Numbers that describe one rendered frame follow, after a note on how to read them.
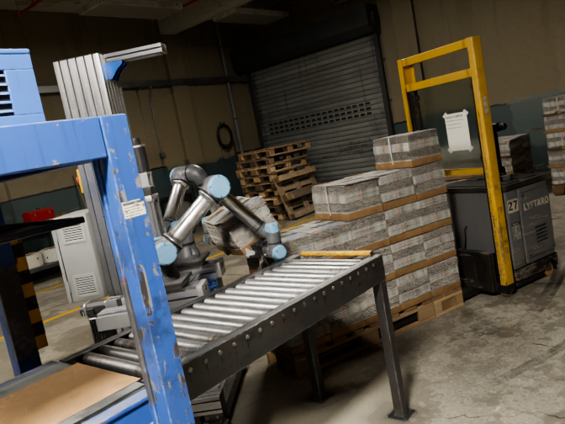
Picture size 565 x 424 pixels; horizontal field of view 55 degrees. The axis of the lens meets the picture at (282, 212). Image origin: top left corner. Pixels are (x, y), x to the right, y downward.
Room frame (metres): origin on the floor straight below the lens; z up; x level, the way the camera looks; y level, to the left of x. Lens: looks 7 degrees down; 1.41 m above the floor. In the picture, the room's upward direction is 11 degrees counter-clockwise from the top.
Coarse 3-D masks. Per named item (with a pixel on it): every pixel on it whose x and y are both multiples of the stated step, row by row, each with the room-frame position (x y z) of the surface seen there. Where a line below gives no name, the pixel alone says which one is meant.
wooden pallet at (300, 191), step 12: (312, 168) 10.38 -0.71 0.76; (276, 180) 9.54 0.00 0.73; (288, 180) 9.90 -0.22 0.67; (312, 180) 10.39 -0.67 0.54; (288, 192) 9.55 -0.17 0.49; (300, 192) 9.79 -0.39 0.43; (288, 204) 9.55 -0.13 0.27; (300, 204) 9.83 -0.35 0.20; (312, 204) 10.08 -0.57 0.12; (288, 216) 9.47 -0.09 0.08; (300, 216) 9.70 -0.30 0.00
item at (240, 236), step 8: (248, 200) 3.27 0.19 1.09; (256, 200) 3.16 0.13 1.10; (264, 200) 3.18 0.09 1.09; (248, 208) 3.13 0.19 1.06; (256, 208) 3.15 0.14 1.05; (264, 208) 3.18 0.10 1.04; (232, 216) 3.08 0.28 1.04; (264, 216) 3.17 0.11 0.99; (272, 216) 3.19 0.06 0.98; (216, 224) 3.17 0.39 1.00; (224, 224) 3.06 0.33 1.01; (232, 224) 3.07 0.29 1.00; (240, 224) 3.10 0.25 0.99; (224, 232) 3.13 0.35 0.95; (232, 232) 3.08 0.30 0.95; (240, 232) 3.09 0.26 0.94; (248, 232) 3.11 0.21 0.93; (232, 240) 3.09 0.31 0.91; (240, 240) 3.08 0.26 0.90; (248, 240) 3.10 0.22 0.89; (232, 248) 3.19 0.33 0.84; (240, 248) 3.07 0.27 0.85
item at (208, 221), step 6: (240, 198) 3.41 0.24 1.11; (246, 198) 3.36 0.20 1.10; (216, 210) 3.40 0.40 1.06; (222, 210) 3.35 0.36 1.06; (210, 216) 3.35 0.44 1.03; (216, 216) 3.31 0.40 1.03; (222, 216) 3.27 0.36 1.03; (204, 222) 3.34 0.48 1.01; (210, 222) 3.26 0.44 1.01; (210, 228) 3.32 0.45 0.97; (210, 234) 3.37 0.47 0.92; (216, 234) 3.28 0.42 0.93; (216, 240) 3.34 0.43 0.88; (222, 246) 3.33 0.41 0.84
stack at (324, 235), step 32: (320, 224) 3.52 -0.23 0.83; (352, 224) 3.40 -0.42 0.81; (384, 224) 3.53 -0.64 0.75; (416, 224) 3.66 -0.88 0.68; (288, 256) 3.15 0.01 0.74; (320, 256) 3.27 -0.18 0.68; (384, 256) 3.49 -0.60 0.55; (416, 256) 3.63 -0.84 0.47; (416, 288) 3.61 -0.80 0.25; (320, 320) 3.23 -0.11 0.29; (352, 320) 3.34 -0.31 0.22; (320, 352) 3.20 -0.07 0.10; (352, 352) 3.31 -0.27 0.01
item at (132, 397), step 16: (48, 368) 1.81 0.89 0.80; (0, 384) 1.76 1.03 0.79; (16, 384) 1.71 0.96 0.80; (144, 384) 1.52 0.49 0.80; (112, 400) 1.44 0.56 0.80; (128, 400) 1.44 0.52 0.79; (144, 400) 1.44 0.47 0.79; (80, 416) 1.38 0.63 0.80; (96, 416) 1.38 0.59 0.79; (112, 416) 1.36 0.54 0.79; (128, 416) 1.40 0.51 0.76; (144, 416) 1.43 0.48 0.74
